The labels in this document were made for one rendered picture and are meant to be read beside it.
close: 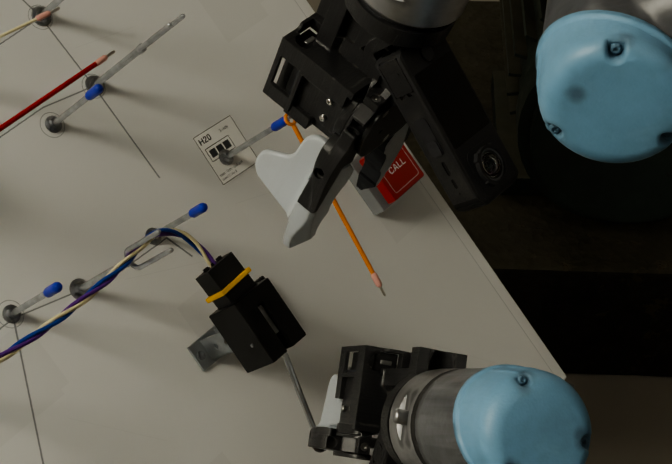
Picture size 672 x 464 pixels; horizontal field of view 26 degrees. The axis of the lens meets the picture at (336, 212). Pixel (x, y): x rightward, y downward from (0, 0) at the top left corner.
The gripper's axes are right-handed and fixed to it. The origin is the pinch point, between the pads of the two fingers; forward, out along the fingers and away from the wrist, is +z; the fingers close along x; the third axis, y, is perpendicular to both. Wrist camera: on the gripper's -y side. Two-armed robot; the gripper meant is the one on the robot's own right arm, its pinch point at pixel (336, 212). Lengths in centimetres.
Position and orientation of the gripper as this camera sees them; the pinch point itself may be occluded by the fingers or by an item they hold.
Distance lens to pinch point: 103.8
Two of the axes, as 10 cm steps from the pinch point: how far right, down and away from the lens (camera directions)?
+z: -2.9, 6.1, 7.3
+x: -6.0, 4.8, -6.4
